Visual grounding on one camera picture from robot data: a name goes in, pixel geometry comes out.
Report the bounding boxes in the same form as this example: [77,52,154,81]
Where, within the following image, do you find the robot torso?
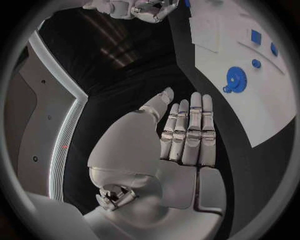
[3,30,89,202]

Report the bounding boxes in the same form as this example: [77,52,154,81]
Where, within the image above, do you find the white task board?
[184,0,299,149]

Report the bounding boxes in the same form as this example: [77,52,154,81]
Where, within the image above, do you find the blue square block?
[250,29,264,46]

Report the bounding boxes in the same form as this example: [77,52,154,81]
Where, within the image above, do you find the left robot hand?
[82,87,235,240]

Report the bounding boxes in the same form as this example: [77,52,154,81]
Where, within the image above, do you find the blue gear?
[221,66,249,94]

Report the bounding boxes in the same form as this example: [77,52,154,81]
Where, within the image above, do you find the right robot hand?
[130,0,180,24]

